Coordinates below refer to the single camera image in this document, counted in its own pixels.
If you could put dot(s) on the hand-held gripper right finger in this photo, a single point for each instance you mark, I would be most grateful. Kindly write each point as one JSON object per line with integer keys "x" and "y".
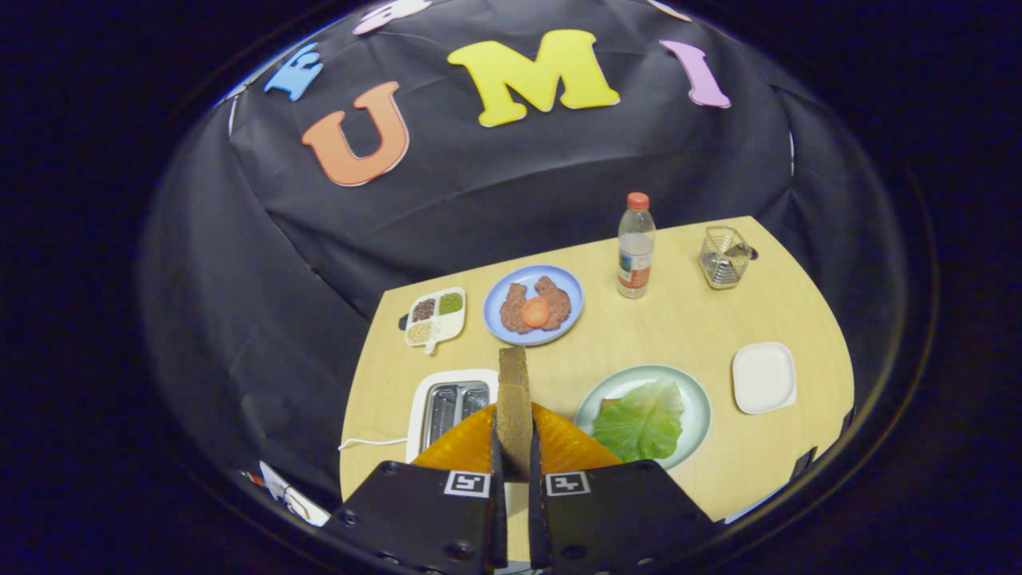
{"x": 539, "y": 519}

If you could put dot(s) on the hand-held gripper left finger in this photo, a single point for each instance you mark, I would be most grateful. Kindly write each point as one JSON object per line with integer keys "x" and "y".
{"x": 498, "y": 519}

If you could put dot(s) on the green lettuce leaf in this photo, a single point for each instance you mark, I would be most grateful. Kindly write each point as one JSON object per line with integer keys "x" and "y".
{"x": 639, "y": 423}

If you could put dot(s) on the white toaster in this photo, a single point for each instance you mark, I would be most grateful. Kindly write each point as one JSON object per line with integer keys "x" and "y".
{"x": 419, "y": 407}

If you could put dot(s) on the pale green round plate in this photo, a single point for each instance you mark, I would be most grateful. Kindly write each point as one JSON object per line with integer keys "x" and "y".
{"x": 695, "y": 415}

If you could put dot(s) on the blue round plate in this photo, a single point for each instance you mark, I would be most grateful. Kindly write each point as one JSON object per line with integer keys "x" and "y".
{"x": 499, "y": 319}

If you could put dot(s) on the brown meat patty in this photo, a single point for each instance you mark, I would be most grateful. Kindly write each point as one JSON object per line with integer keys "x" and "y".
{"x": 511, "y": 315}
{"x": 559, "y": 303}

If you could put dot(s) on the red tomato slice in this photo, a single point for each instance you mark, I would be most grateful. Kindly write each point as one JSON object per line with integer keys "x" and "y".
{"x": 535, "y": 312}

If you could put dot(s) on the white printed paper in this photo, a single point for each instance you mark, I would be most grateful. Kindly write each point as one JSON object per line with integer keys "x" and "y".
{"x": 291, "y": 499}

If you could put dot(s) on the white divided seasoning tray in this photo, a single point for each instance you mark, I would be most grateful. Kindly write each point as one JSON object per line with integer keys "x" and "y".
{"x": 435, "y": 319}

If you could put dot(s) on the white square plate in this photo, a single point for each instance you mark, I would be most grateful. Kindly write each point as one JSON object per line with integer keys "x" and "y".
{"x": 764, "y": 377}

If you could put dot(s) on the clear plastic bottle red cap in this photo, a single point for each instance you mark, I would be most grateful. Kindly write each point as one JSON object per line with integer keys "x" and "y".
{"x": 636, "y": 255}

